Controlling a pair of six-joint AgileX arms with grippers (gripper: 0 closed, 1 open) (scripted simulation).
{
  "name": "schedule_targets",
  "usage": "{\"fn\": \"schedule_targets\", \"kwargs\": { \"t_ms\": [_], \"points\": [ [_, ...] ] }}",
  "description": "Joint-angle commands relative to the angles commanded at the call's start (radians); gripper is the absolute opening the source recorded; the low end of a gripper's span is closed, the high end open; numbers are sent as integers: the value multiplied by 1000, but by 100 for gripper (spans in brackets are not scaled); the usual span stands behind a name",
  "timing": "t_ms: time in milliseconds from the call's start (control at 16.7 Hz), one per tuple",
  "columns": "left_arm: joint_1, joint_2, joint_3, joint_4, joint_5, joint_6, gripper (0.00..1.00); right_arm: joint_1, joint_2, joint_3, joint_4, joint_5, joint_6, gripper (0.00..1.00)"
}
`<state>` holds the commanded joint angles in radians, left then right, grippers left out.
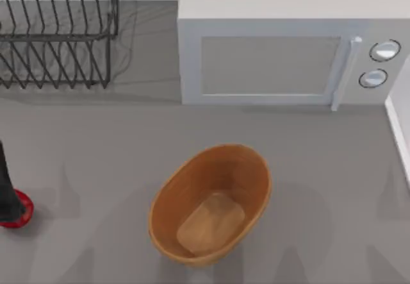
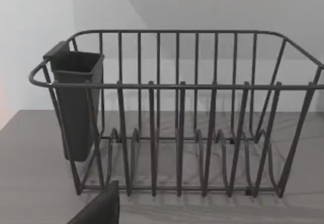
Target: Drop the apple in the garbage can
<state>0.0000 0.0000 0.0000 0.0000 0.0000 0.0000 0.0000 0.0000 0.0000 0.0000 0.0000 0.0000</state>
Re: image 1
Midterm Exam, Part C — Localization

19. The pale microwave oven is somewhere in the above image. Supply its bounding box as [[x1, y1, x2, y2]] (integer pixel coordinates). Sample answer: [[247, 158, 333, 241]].
[[177, 0, 410, 112]]

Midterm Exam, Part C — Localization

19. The red round object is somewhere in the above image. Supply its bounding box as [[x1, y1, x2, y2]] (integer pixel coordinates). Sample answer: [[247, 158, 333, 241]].
[[0, 188, 35, 229]]

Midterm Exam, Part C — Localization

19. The large microwave knob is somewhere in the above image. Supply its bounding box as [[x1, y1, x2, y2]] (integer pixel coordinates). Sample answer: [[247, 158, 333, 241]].
[[368, 39, 402, 62]]

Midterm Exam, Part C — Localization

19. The dark wire dish rack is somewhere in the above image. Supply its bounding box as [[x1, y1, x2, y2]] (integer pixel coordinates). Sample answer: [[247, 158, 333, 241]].
[[0, 0, 122, 90]]

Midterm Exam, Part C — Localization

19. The brown wooden oval basket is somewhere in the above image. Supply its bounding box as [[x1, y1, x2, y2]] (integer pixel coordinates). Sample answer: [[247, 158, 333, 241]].
[[148, 142, 273, 260]]

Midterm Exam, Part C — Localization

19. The microwave door handle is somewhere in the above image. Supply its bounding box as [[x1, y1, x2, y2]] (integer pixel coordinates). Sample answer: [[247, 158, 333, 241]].
[[331, 35, 363, 112]]

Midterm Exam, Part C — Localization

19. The microwave oven door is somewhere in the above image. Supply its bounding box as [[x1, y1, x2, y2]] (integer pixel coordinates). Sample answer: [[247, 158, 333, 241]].
[[184, 20, 370, 106]]

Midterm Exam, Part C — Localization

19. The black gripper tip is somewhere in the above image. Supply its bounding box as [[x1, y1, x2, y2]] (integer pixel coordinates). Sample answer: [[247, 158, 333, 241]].
[[0, 140, 24, 221]]

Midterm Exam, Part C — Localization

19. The small microwave knob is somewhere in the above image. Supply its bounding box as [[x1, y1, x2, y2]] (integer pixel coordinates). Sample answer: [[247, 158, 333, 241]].
[[358, 68, 389, 89]]

